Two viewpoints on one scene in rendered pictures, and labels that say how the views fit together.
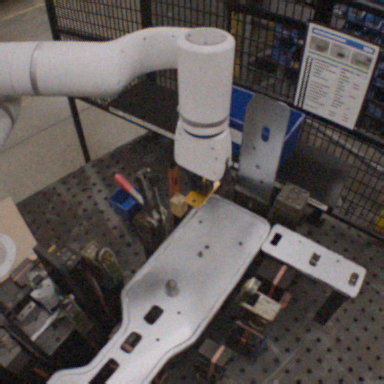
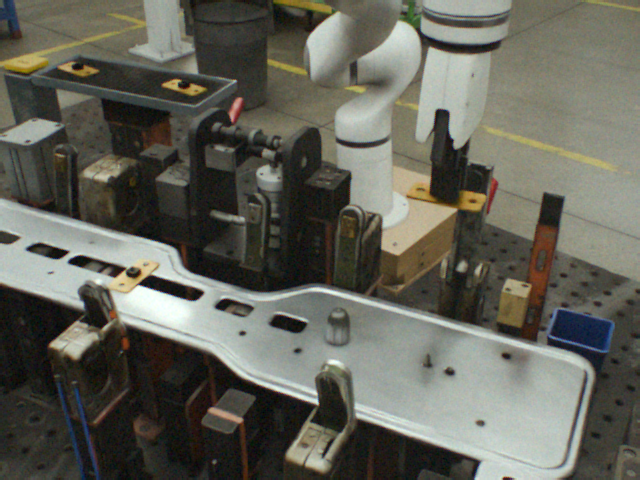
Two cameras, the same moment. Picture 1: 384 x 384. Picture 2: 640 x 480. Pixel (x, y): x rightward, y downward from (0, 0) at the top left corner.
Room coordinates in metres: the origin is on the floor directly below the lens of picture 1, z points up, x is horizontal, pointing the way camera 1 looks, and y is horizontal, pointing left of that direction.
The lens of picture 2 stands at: (0.24, -0.71, 1.66)
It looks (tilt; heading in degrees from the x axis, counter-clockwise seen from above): 33 degrees down; 81
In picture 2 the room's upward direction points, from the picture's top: straight up
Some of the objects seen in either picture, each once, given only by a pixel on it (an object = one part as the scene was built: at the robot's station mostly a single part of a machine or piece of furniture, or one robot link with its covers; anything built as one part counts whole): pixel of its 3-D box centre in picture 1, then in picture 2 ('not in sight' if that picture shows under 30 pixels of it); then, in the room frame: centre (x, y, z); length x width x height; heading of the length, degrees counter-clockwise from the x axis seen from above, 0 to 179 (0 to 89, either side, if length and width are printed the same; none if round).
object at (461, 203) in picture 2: (202, 190); (446, 192); (0.49, -0.02, 1.25); 0.08 x 0.04 x 0.01; 146
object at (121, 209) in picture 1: (128, 202); (576, 347); (0.87, 0.26, 0.74); 0.11 x 0.10 x 0.09; 146
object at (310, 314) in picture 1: (333, 302); not in sight; (0.40, -0.42, 0.84); 0.11 x 0.06 x 0.29; 56
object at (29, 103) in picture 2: not in sight; (50, 169); (-0.12, 0.80, 0.92); 0.08 x 0.08 x 0.44; 56
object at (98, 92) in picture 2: not in sight; (133, 82); (0.10, 0.65, 1.16); 0.37 x 0.14 x 0.02; 146
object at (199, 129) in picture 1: (203, 115); (465, 20); (0.49, -0.01, 1.44); 0.09 x 0.08 x 0.03; 56
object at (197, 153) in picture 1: (203, 142); (458, 82); (0.49, -0.02, 1.38); 0.10 x 0.07 x 0.11; 56
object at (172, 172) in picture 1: (176, 214); (525, 345); (0.66, 0.06, 0.95); 0.03 x 0.01 x 0.50; 146
